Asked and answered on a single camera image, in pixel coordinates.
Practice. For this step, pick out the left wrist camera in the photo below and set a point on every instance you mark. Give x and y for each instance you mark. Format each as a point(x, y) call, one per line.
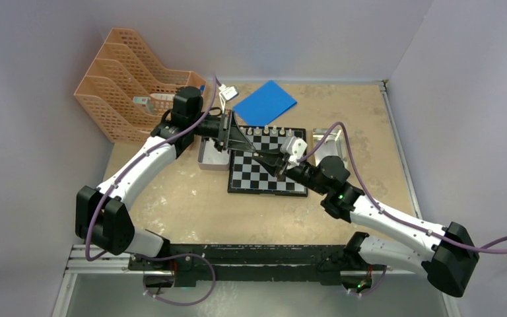
point(226, 94)

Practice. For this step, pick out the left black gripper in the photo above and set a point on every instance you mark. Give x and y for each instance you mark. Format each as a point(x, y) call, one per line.
point(232, 137)

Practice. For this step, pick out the black and white chessboard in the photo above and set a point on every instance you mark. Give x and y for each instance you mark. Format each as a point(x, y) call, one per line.
point(246, 176)

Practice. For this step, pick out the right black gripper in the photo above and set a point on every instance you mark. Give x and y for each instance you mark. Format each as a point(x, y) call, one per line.
point(275, 162)

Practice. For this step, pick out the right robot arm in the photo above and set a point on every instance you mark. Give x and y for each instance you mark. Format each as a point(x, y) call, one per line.
point(419, 246)

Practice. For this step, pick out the silver tin with black pieces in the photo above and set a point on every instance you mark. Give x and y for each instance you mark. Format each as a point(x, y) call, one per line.
point(211, 159)

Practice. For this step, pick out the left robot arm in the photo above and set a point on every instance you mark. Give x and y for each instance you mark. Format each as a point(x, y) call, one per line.
point(102, 213)

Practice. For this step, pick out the black mounting rail base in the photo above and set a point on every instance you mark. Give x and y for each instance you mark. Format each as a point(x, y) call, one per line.
point(327, 265)

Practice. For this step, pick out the orange mesh file organizer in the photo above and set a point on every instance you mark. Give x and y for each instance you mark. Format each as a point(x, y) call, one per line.
point(126, 89)

